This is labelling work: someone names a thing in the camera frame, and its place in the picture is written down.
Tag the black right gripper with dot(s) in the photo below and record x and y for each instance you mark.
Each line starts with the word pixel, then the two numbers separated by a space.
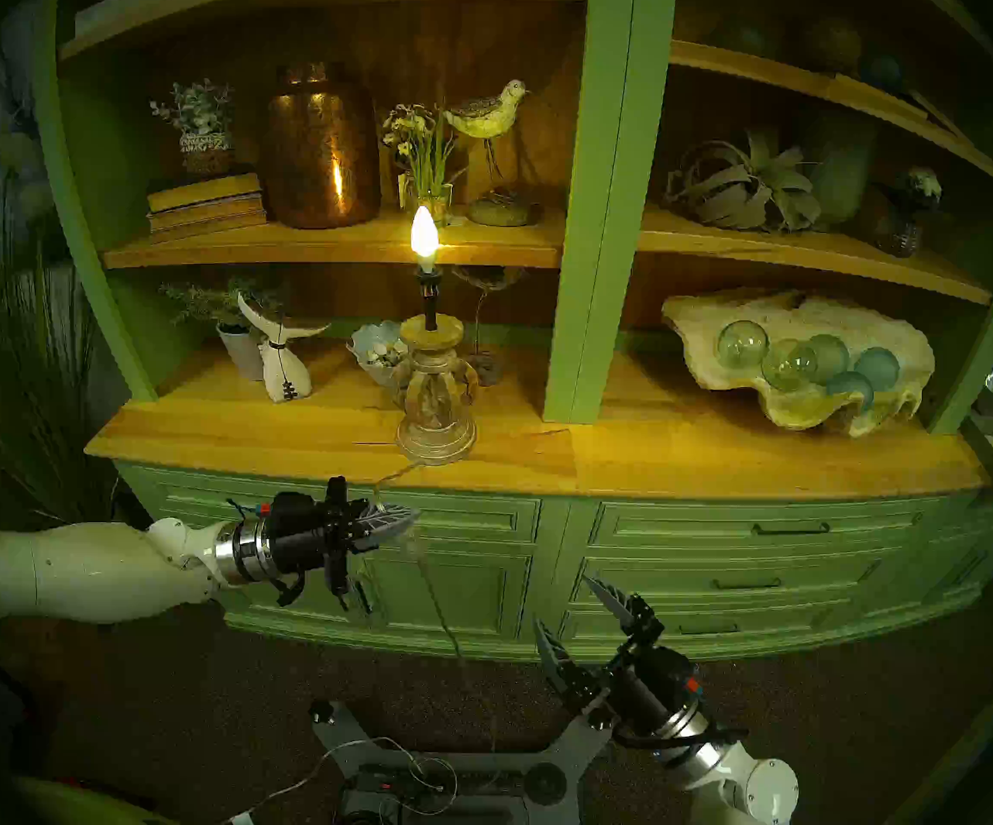
pixel 655 690

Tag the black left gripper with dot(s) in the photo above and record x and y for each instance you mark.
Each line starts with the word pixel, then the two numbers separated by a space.
pixel 303 535

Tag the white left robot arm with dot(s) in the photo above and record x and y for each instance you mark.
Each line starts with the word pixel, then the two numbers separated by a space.
pixel 75 570

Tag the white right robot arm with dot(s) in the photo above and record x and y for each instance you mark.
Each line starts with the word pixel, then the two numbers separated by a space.
pixel 763 789

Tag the carved wooden table lamp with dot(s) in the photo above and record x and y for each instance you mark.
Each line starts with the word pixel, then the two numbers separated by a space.
pixel 436 419

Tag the bowl of seashells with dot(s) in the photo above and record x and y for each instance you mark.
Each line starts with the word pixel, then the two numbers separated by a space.
pixel 376 351

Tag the white whale tail figurine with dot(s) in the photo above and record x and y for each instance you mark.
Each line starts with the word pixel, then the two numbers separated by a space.
pixel 284 375

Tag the black power strip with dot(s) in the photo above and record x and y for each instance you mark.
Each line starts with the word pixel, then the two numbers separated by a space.
pixel 470 785

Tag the fern in gray pot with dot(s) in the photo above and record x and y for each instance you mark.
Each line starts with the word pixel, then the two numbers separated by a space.
pixel 243 351

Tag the brown long-legged bird figurine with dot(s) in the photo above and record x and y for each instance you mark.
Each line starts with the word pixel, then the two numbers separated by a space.
pixel 492 275

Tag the giant clam shell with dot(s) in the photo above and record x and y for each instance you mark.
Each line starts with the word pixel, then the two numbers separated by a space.
pixel 788 412

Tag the teal frosted glass ball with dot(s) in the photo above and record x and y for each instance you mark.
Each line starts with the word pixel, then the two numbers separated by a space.
pixel 877 369
pixel 831 355
pixel 850 391

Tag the green cabinet with wooden shelves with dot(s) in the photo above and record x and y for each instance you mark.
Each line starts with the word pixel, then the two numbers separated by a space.
pixel 599 230

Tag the stack of old books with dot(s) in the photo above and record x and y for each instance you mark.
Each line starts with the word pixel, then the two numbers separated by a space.
pixel 204 203

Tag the white flowers in glass vase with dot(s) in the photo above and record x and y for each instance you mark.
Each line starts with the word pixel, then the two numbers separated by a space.
pixel 427 157

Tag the copper metal vase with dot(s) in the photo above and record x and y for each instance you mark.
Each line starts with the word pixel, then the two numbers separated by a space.
pixel 317 153

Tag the tall grass plant in basket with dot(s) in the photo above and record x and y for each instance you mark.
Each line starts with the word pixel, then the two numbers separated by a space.
pixel 24 359

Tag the small plant in woven pot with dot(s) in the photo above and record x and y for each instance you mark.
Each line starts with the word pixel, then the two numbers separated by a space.
pixel 207 153

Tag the shorebird figurine on stone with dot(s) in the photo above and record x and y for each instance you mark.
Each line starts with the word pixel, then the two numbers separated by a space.
pixel 486 117

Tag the pale air plant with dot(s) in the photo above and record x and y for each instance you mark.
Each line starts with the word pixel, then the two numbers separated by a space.
pixel 745 187

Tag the small plant in glass pot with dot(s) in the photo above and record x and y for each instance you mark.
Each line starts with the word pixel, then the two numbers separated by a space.
pixel 896 235

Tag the green ceramic vase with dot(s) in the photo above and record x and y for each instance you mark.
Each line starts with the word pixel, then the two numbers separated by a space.
pixel 840 170

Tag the white beach sign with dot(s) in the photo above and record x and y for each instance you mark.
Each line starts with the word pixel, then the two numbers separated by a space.
pixel 118 11

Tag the dark green decorative ball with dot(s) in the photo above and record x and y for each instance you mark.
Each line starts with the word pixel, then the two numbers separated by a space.
pixel 737 37

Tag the dark blue decorative ball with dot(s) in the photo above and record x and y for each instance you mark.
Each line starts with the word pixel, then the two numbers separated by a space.
pixel 880 71

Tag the woven brown decorative ball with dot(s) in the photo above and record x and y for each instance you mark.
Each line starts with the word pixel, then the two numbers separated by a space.
pixel 831 45

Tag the gray robot base plate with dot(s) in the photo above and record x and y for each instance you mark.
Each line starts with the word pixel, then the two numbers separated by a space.
pixel 565 750

